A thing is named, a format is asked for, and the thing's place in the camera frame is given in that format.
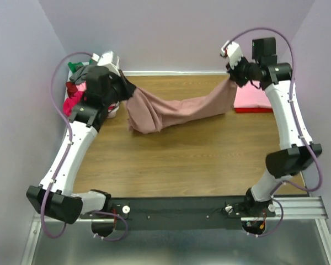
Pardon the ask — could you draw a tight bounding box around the dusty pink printed t-shirt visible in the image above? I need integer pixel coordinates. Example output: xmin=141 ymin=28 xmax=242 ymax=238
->
xmin=125 ymin=79 xmax=238 ymax=134

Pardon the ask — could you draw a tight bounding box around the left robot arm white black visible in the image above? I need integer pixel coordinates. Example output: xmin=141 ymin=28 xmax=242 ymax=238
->
xmin=26 ymin=66 xmax=136 ymax=224

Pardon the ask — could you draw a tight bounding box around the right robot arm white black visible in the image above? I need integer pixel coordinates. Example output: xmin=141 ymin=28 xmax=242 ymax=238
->
xmin=221 ymin=38 xmax=322 ymax=218

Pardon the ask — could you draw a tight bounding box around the folded light pink t-shirt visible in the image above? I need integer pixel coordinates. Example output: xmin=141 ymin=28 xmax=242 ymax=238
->
xmin=234 ymin=83 xmax=272 ymax=110

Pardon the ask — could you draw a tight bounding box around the pink t-shirt in basket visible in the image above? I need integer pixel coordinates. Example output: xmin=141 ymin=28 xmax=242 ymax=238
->
xmin=76 ymin=82 xmax=87 ymax=92

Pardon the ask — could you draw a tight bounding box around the grey t-shirt in basket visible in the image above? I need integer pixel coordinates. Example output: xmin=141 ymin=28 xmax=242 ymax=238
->
xmin=70 ymin=65 xmax=93 ymax=85

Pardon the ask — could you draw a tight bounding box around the folded red t-shirt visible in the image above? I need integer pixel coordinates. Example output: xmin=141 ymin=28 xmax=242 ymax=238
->
xmin=234 ymin=108 xmax=273 ymax=113

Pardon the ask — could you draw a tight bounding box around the dark red t-shirt in basket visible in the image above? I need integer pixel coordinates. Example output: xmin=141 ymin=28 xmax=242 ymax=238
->
xmin=66 ymin=81 xmax=78 ymax=98

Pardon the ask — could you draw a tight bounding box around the green t-shirt in basket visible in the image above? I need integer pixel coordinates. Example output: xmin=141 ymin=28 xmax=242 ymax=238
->
xmin=67 ymin=62 xmax=84 ymax=73

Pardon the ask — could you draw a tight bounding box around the white laundry basket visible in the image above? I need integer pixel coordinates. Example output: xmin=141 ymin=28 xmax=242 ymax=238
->
xmin=67 ymin=56 xmax=121 ymax=119

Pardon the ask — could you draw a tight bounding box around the magenta t-shirt in basket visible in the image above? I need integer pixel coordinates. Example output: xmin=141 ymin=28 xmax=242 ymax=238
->
xmin=62 ymin=91 xmax=84 ymax=117

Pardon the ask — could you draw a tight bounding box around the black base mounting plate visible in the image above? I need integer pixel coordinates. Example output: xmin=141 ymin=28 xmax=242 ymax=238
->
xmin=92 ymin=196 xmax=275 ymax=237

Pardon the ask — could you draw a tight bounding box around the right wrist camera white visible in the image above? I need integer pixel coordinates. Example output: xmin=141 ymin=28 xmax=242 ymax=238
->
xmin=220 ymin=40 xmax=243 ymax=69

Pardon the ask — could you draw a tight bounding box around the aluminium frame rail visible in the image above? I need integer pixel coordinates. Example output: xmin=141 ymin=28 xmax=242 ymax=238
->
xmin=19 ymin=115 xmax=331 ymax=265

